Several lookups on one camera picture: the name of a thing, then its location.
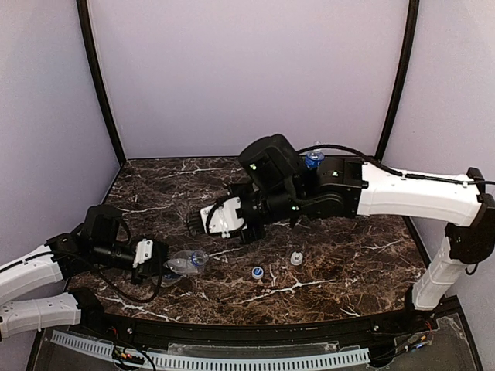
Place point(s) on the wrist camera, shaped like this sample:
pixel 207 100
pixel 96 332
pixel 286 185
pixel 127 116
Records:
pixel 225 220
pixel 143 252

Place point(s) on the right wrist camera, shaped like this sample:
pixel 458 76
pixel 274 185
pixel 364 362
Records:
pixel 225 220

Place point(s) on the clear bottle cap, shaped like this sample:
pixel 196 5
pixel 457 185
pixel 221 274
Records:
pixel 296 258

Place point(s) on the white slotted cable duct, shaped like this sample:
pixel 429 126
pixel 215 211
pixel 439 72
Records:
pixel 198 357

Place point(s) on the left black frame post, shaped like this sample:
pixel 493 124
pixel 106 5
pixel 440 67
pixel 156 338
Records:
pixel 83 11

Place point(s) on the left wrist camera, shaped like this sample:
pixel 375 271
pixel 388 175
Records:
pixel 143 252

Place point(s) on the white cap water bottle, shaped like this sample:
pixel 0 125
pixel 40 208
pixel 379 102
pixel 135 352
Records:
pixel 314 157

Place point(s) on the white blue bottle cap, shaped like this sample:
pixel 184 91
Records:
pixel 257 273

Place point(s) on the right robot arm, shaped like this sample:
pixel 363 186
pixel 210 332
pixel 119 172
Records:
pixel 287 184

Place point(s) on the blue cap water bottle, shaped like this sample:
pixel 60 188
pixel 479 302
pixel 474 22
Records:
pixel 185 263

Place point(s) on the black frame post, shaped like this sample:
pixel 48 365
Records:
pixel 400 77
pixel 83 11

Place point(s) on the right black frame post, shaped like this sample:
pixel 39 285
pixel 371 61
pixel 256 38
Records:
pixel 400 77

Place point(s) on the black front table rail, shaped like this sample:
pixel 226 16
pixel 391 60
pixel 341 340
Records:
pixel 371 330

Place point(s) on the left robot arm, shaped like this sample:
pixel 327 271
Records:
pixel 102 240

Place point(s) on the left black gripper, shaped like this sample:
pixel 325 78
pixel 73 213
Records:
pixel 157 263

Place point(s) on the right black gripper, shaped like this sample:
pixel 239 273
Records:
pixel 251 235

